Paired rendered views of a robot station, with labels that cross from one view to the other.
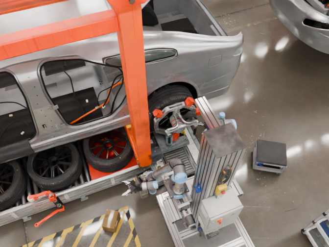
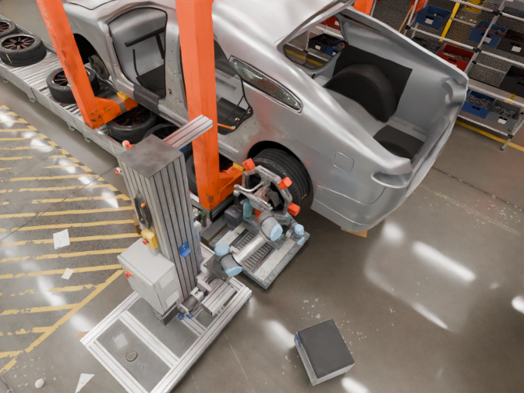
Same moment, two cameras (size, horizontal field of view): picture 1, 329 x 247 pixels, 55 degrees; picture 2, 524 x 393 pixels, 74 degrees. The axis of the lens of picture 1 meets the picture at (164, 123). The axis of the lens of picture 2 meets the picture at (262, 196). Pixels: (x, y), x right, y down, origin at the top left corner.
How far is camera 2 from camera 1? 2.26 m
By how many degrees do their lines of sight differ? 33
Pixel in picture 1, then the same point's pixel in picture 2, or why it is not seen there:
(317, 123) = not seen: outside the picture
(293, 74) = (508, 339)
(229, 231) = (182, 341)
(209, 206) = (135, 248)
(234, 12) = not seen: outside the picture
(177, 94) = (282, 165)
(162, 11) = (406, 117)
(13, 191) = (125, 130)
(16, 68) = (171, 14)
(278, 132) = (383, 358)
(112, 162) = (192, 179)
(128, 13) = not seen: outside the picture
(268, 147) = (328, 338)
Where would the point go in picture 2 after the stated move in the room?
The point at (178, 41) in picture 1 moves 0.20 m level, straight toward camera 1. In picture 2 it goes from (312, 98) to (290, 104)
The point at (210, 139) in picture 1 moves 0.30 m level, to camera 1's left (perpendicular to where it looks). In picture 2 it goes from (143, 143) to (126, 113)
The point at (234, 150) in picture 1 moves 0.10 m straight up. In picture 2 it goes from (136, 168) to (132, 154)
